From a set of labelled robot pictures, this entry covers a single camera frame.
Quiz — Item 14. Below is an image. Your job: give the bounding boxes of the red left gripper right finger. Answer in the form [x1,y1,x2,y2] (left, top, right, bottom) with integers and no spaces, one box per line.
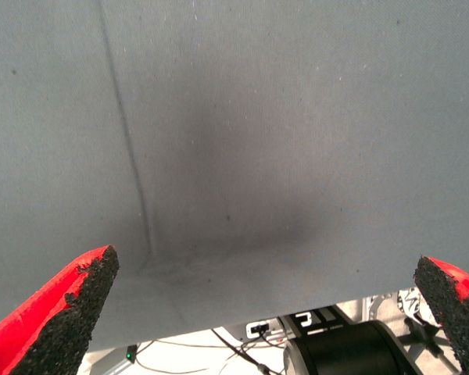
[413,255,469,375]

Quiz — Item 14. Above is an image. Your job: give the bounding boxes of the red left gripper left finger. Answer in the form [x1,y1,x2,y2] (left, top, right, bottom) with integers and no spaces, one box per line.
[0,245,120,375]

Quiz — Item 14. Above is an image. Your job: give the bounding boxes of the black cylinder robot base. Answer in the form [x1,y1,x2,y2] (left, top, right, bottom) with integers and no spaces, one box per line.
[283,322,419,375]

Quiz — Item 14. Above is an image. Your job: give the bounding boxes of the black stand legs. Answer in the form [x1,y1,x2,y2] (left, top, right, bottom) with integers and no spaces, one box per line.
[402,316,454,356]

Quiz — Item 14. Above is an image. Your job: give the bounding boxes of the white black patterned object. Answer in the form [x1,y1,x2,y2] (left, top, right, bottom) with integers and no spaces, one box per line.
[396,287,429,325]

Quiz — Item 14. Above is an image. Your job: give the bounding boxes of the aluminium table leg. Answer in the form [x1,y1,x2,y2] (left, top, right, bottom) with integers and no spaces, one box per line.
[97,349,136,375]

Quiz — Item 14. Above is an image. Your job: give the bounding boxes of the silver box with port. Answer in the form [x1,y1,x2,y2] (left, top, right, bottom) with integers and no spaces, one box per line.
[245,320,285,340]

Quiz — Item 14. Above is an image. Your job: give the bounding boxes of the dark grey table cloth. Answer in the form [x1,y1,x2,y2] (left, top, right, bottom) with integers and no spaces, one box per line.
[0,0,469,351]

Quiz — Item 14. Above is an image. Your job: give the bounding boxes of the black metal frame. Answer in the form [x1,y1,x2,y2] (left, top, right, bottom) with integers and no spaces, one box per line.
[281,304,356,339]

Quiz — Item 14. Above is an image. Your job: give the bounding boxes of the thin black floor cable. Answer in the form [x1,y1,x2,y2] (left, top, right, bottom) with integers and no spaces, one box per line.
[134,338,286,375]

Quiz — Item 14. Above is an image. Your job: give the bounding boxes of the thick black floor cable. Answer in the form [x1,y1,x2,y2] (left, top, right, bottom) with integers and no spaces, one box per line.
[210,327,282,375]

